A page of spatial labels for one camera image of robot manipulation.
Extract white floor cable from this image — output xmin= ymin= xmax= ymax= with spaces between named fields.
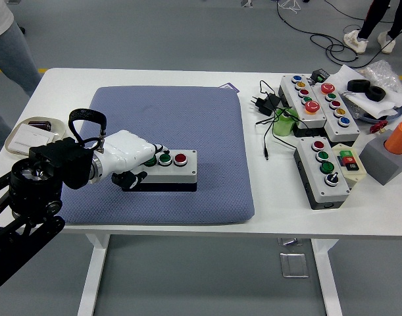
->
xmin=278 ymin=0 xmax=302 ymax=16

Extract five-button box orange-ringed mushroom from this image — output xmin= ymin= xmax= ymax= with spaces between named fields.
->
xmin=278 ymin=74 xmax=328 ymax=138

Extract beige green red switch box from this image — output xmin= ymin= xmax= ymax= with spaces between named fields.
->
xmin=331 ymin=144 xmax=367 ymax=190

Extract four-button box with selector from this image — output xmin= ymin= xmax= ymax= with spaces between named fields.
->
xmin=293 ymin=136 xmax=351 ymax=211

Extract white wall switch plate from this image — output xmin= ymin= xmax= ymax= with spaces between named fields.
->
xmin=8 ymin=126 xmax=60 ymax=154

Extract metal floor socket plate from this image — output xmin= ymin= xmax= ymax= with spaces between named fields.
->
xmin=279 ymin=251 xmax=310 ymax=279

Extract black power adapter plug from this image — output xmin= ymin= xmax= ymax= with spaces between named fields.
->
xmin=251 ymin=93 xmax=280 ymax=116

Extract dark red small cylinder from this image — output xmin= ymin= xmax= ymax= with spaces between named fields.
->
xmin=28 ymin=120 xmax=53 ymax=132

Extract orange cylinder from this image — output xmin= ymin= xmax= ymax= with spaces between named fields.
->
xmin=384 ymin=120 xmax=402 ymax=156

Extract black foam ring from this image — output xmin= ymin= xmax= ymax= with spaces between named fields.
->
xmin=366 ymin=85 xmax=388 ymax=102
xmin=347 ymin=78 xmax=370 ymax=93

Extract small black terminal module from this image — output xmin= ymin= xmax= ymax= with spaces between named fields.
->
xmin=309 ymin=68 xmax=330 ymax=83

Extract green plastic cylinder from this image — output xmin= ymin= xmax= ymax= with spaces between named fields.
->
xmin=272 ymin=107 xmax=299 ymax=136

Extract grey block holder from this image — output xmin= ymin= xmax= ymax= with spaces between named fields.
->
xmin=359 ymin=128 xmax=402 ymax=186

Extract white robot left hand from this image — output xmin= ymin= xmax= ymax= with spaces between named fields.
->
xmin=100 ymin=129 xmax=171 ymax=192

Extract blue-rimmed round plate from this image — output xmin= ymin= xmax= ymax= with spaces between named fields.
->
xmin=347 ymin=98 xmax=402 ymax=125

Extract beige oval tray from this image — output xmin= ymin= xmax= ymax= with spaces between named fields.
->
xmin=5 ymin=117 xmax=66 ymax=157

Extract person in white shoes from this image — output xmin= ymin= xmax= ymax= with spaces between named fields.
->
xmin=343 ymin=0 xmax=402 ymax=55

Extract black floor cable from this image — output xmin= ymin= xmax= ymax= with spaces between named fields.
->
xmin=276 ymin=0 xmax=399 ymax=68

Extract blue-grey textured mat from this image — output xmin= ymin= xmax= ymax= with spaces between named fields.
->
xmin=61 ymin=86 xmax=256 ymax=226

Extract white foam sheet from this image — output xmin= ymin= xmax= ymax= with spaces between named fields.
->
xmin=325 ymin=64 xmax=402 ymax=119

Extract grey four-button control box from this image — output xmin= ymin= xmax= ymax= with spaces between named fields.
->
xmin=121 ymin=149 xmax=199 ymax=194

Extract five-button box red mushroom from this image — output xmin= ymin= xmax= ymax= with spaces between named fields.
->
xmin=311 ymin=82 xmax=361 ymax=143

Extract black adapter cord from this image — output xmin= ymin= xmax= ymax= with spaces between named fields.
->
xmin=255 ymin=80 xmax=299 ymax=161

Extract white table leg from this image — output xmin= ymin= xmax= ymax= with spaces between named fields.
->
xmin=77 ymin=233 xmax=111 ymax=316
xmin=311 ymin=238 xmax=343 ymax=316

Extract clear bubble wrap bag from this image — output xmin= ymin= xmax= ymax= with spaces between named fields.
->
xmin=357 ymin=60 xmax=402 ymax=96

